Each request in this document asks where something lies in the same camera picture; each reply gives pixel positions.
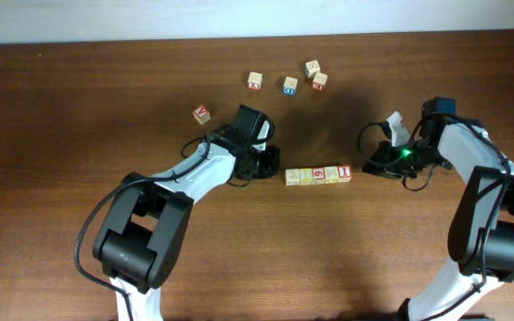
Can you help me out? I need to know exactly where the wooden block red side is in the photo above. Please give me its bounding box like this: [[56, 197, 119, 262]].
[[285, 169, 300, 185]]

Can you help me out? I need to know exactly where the plain wooden block yellow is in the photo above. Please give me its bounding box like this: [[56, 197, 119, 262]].
[[299, 168, 313, 185]]

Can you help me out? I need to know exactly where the red I wooden block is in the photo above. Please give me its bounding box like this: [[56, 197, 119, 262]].
[[337, 165, 352, 183]]

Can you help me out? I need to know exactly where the red 9 wooden block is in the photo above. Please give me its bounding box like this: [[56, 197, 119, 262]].
[[311, 168, 327, 185]]

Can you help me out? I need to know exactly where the yellow sided wooden block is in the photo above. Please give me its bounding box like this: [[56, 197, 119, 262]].
[[324, 166, 339, 184]]

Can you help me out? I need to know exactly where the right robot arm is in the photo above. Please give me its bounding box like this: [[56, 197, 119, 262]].
[[362, 97, 514, 320]]

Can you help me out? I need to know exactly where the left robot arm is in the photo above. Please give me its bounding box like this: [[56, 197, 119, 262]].
[[91, 105, 280, 320]]

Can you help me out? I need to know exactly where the red A wooden block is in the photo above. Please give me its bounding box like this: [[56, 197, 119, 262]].
[[193, 104, 211, 125]]

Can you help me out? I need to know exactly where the red X wooden block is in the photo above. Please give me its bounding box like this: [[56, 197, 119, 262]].
[[247, 71, 263, 91]]

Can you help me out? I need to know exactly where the blue sided wooden block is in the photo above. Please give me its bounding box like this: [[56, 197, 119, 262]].
[[283, 77, 298, 95]]

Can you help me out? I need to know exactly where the red sided wooden block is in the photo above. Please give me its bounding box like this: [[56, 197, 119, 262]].
[[311, 72, 327, 92]]

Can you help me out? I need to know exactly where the green R wooden block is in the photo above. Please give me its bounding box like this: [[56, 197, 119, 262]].
[[305, 60, 320, 78]]

